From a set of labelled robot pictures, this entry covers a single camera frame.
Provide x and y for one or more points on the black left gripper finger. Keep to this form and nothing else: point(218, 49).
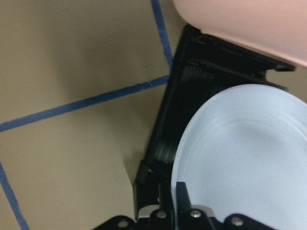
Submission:
point(182, 197)

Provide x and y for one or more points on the black plate rack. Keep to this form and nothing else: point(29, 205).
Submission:
point(203, 66)

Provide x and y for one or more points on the blue plate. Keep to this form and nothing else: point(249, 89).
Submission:
point(245, 151)

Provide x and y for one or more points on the pink plate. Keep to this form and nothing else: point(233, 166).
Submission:
point(274, 27)

